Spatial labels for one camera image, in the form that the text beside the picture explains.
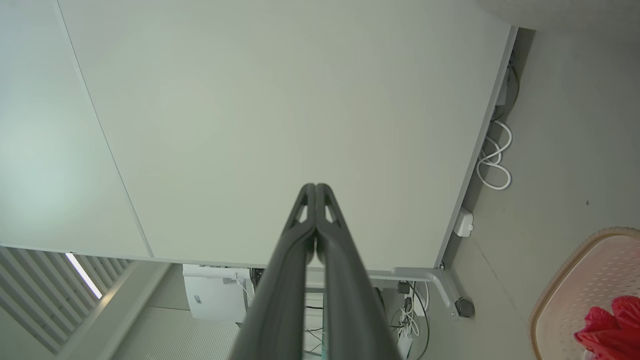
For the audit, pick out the small black plug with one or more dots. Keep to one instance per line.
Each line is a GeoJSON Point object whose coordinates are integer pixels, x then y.
{"type": "Point", "coordinates": [403, 288]}

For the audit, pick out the perforated cream laundry basket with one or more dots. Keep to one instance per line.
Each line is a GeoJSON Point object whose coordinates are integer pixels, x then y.
{"type": "Point", "coordinates": [580, 295]}

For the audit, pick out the white box appliance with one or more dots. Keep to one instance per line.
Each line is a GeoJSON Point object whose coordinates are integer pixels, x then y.
{"type": "Point", "coordinates": [212, 297]}

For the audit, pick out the small white adapter box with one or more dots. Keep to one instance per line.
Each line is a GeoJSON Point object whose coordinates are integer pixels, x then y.
{"type": "Point", "coordinates": [463, 223]}

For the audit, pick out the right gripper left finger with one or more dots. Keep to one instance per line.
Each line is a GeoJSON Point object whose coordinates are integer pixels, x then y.
{"type": "Point", "coordinates": [280, 300]}

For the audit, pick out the grey table leg with caster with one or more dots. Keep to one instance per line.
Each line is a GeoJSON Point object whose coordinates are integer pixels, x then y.
{"type": "Point", "coordinates": [435, 277]}

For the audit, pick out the round dark levelling foot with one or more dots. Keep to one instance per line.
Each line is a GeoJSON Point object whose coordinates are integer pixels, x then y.
{"type": "Point", "coordinates": [465, 307]}

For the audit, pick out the red cloth garment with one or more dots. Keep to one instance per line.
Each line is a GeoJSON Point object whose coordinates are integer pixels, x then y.
{"type": "Point", "coordinates": [617, 330]}

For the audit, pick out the white partition panel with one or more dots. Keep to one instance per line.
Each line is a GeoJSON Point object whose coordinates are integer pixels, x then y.
{"type": "Point", "coordinates": [50, 150]}
{"type": "Point", "coordinates": [280, 100]}

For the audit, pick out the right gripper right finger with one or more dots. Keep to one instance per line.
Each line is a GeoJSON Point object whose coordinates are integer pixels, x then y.
{"type": "Point", "coordinates": [350, 305]}

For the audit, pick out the long ceiling light strip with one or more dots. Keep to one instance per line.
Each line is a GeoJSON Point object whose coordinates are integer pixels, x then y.
{"type": "Point", "coordinates": [84, 276]}

